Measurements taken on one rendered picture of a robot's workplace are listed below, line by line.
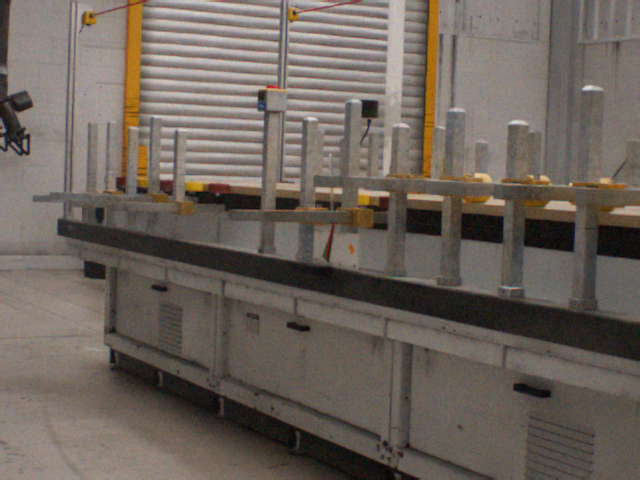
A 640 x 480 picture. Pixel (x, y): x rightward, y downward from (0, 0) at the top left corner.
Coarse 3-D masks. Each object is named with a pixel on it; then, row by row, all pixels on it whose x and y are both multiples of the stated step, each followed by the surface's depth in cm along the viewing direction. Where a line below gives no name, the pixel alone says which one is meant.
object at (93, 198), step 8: (96, 200) 466; (104, 200) 468; (112, 200) 469; (120, 200) 471; (128, 200) 472; (136, 200) 474; (144, 200) 476; (152, 200) 477; (168, 200) 480; (192, 200) 485
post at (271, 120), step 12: (264, 120) 396; (276, 120) 394; (264, 132) 396; (276, 132) 395; (264, 144) 396; (276, 144) 395; (264, 156) 396; (276, 156) 395; (264, 168) 395; (264, 180) 395; (264, 192) 395; (264, 204) 395; (264, 228) 395; (264, 240) 395; (264, 252) 395
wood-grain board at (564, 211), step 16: (240, 192) 458; (256, 192) 446; (288, 192) 425; (320, 192) 405; (336, 192) 407; (368, 192) 427; (384, 192) 438; (416, 208) 356; (432, 208) 349; (464, 208) 336; (480, 208) 329; (496, 208) 323; (528, 208) 312; (544, 208) 306; (560, 208) 310; (624, 208) 335; (608, 224) 286; (624, 224) 281
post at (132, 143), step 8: (136, 128) 503; (128, 136) 503; (136, 136) 503; (128, 144) 503; (136, 144) 503; (128, 152) 503; (136, 152) 503; (128, 160) 503; (136, 160) 503; (128, 168) 503; (136, 168) 503; (128, 176) 503; (136, 176) 504; (128, 184) 503; (136, 184) 504; (128, 192) 503; (128, 216) 503; (128, 224) 503
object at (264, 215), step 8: (264, 216) 333; (272, 216) 334; (280, 216) 336; (288, 216) 337; (296, 216) 338; (304, 216) 339; (312, 216) 340; (320, 216) 342; (328, 216) 343; (336, 216) 344; (344, 216) 345; (376, 216) 350; (384, 216) 352
